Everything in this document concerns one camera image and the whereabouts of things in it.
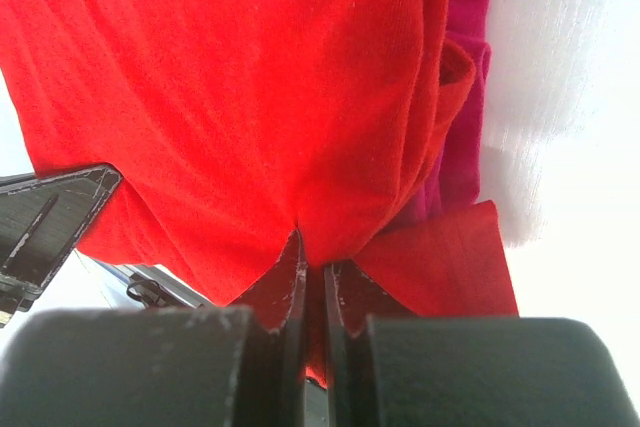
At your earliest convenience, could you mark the magenta t shirt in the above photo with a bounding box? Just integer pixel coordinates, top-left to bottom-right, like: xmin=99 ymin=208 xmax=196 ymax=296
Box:
xmin=389 ymin=0 xmax=494 ymax=231

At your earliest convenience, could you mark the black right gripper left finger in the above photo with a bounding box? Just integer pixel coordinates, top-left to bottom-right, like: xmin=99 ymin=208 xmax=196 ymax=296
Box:
xmin=233 ymin=231 xmax=308 ymax=426

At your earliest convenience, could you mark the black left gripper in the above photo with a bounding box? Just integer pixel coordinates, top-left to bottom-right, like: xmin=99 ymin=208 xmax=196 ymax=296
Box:
xmin=1 ymin=165 xmax=122 ymax=326

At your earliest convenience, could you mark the red t shirt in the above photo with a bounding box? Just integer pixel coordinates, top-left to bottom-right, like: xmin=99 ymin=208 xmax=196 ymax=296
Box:
xmin=1 ymin=0 xmax=517 ymax=382

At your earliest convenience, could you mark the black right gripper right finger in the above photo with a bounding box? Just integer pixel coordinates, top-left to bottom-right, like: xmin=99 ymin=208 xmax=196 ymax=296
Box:
xmin=324 ymin=261 xmax=414 ymax=426

